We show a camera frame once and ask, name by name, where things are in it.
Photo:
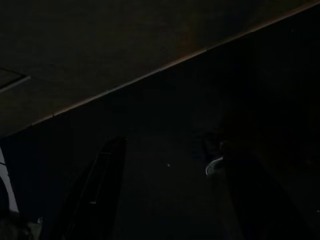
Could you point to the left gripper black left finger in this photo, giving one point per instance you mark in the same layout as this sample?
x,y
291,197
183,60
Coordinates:
x,y
100,195

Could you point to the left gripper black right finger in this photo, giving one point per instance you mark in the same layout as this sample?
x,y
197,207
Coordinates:
x,y
245,205

